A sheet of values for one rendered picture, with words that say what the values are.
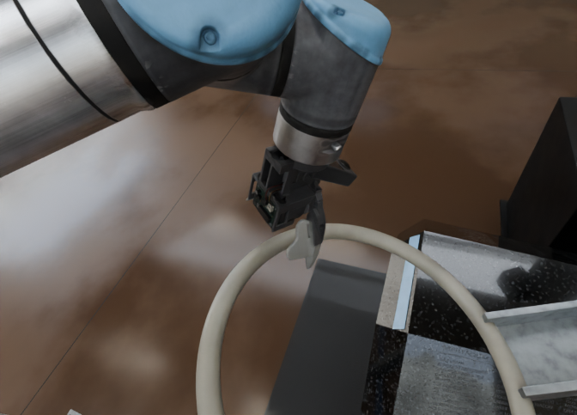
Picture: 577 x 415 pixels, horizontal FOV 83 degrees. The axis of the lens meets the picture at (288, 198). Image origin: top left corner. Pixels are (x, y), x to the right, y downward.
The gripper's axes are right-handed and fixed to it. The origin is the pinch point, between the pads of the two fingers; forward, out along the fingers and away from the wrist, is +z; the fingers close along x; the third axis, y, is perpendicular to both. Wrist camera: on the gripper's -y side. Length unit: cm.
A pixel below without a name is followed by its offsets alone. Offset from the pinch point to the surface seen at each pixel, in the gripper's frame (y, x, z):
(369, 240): -14.8, 7.6, 1.4
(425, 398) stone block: -28, 37, 40
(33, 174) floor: 54, -272, 209
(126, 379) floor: 34, -40, 153
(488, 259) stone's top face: -60, 22, 19
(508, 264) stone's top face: -62, 26, 18
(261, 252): 5.8, 1.1, 0.5
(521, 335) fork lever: -25.7, 34.6, 1.2
